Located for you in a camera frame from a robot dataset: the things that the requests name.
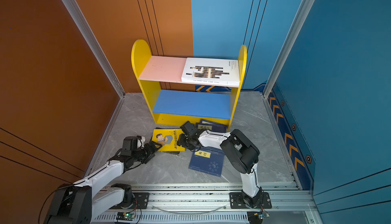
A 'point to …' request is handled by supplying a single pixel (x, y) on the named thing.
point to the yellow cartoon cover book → (168, 138)
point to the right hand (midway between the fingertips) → (177, 145)
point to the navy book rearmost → (211, 122)
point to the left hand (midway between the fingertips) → (159, 148)
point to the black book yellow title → (171, 152)
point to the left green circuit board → (126, 216)
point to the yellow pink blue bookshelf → (178, 89)
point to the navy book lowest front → (207, 159)
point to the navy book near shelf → (214, 127)
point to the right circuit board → (256, 217)
